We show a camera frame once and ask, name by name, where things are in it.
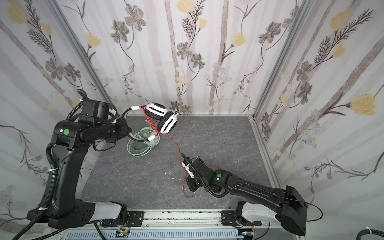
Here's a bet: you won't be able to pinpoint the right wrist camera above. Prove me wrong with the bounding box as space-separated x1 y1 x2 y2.
182 163 195 179

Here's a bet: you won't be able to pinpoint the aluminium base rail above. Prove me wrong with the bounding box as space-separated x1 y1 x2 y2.
56 208 304 232

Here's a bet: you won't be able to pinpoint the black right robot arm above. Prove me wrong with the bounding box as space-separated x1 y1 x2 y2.
181 154 315 237

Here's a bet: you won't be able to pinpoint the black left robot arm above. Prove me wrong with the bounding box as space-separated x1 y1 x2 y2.
14 89 132 240

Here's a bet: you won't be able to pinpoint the red headphone cable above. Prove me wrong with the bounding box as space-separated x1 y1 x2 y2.
142 104 223 199

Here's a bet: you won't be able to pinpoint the green white headphones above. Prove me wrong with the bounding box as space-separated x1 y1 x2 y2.
127 127 161 157

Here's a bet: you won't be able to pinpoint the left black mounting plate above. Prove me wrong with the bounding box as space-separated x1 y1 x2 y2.
127 211 145 228

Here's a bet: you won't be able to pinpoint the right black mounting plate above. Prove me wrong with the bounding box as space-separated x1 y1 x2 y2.
221 210 262 228

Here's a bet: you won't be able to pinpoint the black white headphones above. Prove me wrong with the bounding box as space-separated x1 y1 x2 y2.
122 103 179 142

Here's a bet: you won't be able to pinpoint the black mounting plate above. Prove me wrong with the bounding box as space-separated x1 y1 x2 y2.
221 210 262 228
127 211 145 228

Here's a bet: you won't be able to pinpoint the white slotted cable duct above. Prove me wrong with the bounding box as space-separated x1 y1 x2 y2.
65 229 244 240

